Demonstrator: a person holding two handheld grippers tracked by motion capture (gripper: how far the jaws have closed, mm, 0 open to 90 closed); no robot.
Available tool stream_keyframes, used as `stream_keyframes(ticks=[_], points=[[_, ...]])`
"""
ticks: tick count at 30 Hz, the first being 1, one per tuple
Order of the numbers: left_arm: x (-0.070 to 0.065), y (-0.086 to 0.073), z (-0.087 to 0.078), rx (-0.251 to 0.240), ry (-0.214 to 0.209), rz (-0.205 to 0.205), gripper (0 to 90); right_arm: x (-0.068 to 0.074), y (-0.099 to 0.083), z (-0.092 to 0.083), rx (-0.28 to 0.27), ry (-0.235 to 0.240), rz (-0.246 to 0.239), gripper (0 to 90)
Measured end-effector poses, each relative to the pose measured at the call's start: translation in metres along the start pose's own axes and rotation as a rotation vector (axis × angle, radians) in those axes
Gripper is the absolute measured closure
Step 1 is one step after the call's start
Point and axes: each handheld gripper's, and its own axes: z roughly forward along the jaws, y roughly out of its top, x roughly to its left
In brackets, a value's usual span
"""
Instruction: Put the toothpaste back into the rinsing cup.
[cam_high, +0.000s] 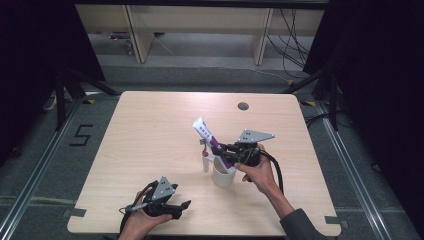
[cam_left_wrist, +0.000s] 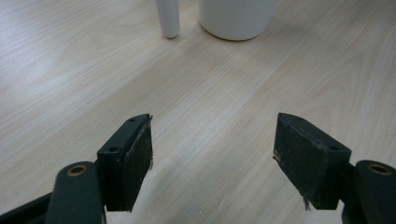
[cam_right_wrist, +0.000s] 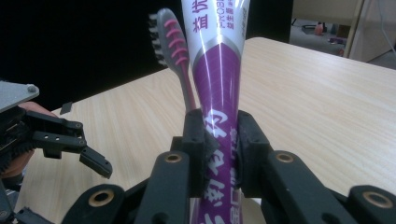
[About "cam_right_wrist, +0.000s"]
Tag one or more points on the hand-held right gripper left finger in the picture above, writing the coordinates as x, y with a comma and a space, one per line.
194, 146

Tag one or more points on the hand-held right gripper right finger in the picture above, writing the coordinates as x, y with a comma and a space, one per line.
252, 149

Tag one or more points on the purple and white toothpaste tube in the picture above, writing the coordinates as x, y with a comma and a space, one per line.
218, 77

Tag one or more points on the grey and pink toothbrush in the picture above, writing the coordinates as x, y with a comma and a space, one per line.
174, 40

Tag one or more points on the small black flat piece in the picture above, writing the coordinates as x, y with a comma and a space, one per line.
65, 108

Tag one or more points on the dark curtain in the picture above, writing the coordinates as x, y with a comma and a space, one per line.
77, 40

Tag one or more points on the orange bottle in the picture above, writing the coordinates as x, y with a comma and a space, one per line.
319, 28

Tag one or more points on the beige board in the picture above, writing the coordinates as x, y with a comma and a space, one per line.
323, 11

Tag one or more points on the light wooden post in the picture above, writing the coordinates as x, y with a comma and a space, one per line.
355, 25

